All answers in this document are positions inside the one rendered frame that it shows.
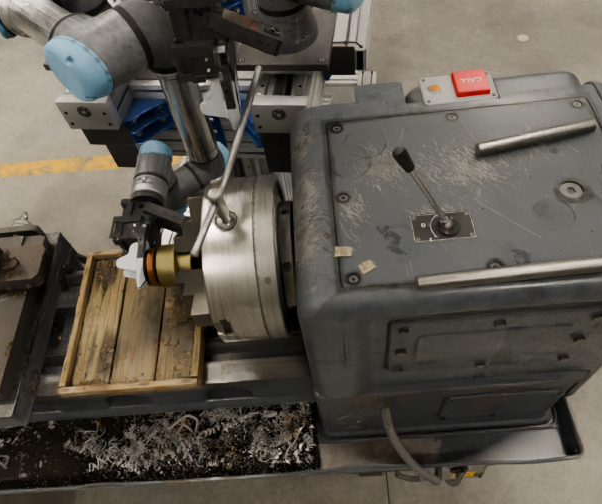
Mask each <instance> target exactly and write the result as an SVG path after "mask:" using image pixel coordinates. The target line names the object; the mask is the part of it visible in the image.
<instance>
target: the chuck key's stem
mask: <svg viewBox="0 0 602 504"><path fill-rule="evenodd" d="M207 196H208V199H209V201H210V203H212V204H216V205H218V209H217V211H216V215H217V217H218V218H221V220H222V222H221V223H222V224H227V225H229V223H230V220H231V218H230V217H229V209H228V207H227V204H226V202H225V200H224V197H223V195H222V193H221V190H220V189H219V188H211V189H210V190H209V191H208V192H207Z"/></svg>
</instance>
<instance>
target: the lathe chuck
mask: <svg viewBox="0 0 602 504"><path fill-rule="evenodd" d="M256 178H257V176H249V177H239V178H230V180H229V183H228V185H227V187H226V190H225V192H224V194H223V197H224V200H225V202H226V204H227V207H228V209H229V212H231V213H233V214H234V215H235V217H236V222H235V224H234V225H233V226H232V227H231V228H229V229H221V228H219V227H218V225H217V218H218V217H217V215H216V214H215V216H214V218H213V221H212V223H211V226H210V228H209V230H208V233H207V235H206V237H205V240H204V242H203V245H202V247H201V249H200V250H201V264H202V273H203V281H204V288H205V294H206V299H207V304H208V308H209V312H210V315H211V319H212V322H214V323H218V322H219V320H224V319H226V320H227V322H231V325H232V328H233V331H232V332H230V333H225V331H221V332H218V335H219V337H220V338H221V339H222V340H223V341H225V342H236V341H249V340H261V339H272V338H271V337H270V335H269V333H268V331H267V328H266V325H265V321H264V317H263V312H262V307H261V302H260V296H259V289H258V282H257V274H256V264H255V253H254V239H253V191H254V184H255V180H256ZM221 180H222V179H219V180H212V181H211V184H209V185H207V186H206V189H205V191H204V195H203V200H202V206H201V217H200V229H201V227H202V224H203V222H204V219H205V217H206V215H207V212H208V210H209V208H210V205H211V203H210V201H209V199H208V196H207V192H208V191H209V190H210V189H211V188H218V187H219V185H213V183H218V182H221Z"/></svg>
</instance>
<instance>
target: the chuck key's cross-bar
mask: <svg viewBox="0 0 602 504"><path fill-rule="evenodd" d="M262 69H263V68H262V67H261V66H259V65H257V66H256V67H255V71H254V74H253V77H252V81H251V84H250V87H249V91H248V94H247V98H246V101H245V104H244V108H243V111H242V114H241V119H240V121H239V124H238V128H237V131H236V134H235V138H234V141H233V145H232V148H231V151H230V155H229V158H228V161H227V165H226V168H225V171H224V174H223V177H222V180H221V182H220V184H219V187H218V188H219V189H220V190H221V193H222V195H223V194H224V192H225V190H226V187H227V185H228V183H229V180H230V177H231V174H232V171H233V168H234V164H235V161H236V157H237V154H238V151H239V147H240V144H241V140H242V137H243V134H244V130H245V127H246V123H247V120H248V117H249V113H250V110H251V107H252V103H253V100H254V96H255V93H256V90H257V86H258V83H259V79H260V76H261V73H262ZM217 209H218V205H216V204H212V203H211V205H210V208H209V210H208V212H207V215H206V217H205V219H204V222H203V224H202V227H201V229H200V231H199V234H198V236H197V238H196V241H195V243H194V245H193V248H192V250H191V252H190V255H191V256H193V257H198V254H199V252H200V249H201V247H202V245H203V242H204V240H205V237H206V235H207V233H208V230H209V228H210V226H211V223H212V221H213V218H214V216H215V214H216V211H217Z"/></svg>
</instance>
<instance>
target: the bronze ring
mask: <svg viewBox="0 0 602 504"><path fill-rule="evenodd" d="M190 252H191V251H188V252H178V253H177V252H176V251H175V246H174V244H168V245H161V246H159V248H151V249H147V250H146V251H145V253H144V256H143V272H144V277H145V280H146V282H147V284H148V285H149V286H163V287H165V288H166V287H176V286H175V284H174V283H175V277H176V272H177V271H182V270H196V269H199V259H198V257H193V256H191V255H190Z"/></svg>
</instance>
